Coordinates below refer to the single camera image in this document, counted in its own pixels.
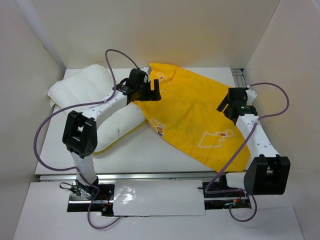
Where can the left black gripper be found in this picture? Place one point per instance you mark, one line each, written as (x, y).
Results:
(148, 96)

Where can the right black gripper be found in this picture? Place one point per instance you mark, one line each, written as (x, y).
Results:
(222, 105)

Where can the yellow pikachu pillowcase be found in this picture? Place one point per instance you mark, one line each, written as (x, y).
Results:
(187, 118)

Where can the white pillow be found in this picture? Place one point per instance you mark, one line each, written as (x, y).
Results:
(92, 84)

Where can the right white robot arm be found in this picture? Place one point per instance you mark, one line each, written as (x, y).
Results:
(268, 171)

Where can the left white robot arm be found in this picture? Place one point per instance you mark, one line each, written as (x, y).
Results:
(80, 133)

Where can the white cover plate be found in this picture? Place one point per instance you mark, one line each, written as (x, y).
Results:
(154, 198)

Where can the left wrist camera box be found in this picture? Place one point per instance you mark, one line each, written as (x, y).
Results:
(146, 69)

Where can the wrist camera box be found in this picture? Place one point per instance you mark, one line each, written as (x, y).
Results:
(146, 69)
(251, 95)

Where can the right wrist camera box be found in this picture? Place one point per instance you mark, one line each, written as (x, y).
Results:
(251, 95)

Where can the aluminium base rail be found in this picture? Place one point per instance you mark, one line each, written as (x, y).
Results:
(104, 202)

